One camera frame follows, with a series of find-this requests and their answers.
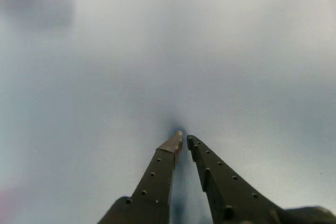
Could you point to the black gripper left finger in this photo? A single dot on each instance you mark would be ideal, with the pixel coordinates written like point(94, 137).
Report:
point(155, 182)

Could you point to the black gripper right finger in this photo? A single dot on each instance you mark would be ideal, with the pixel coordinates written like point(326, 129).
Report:
point(231, 197)

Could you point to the dark blue-grey table mat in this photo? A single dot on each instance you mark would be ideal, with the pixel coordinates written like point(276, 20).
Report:
point(157, 51)

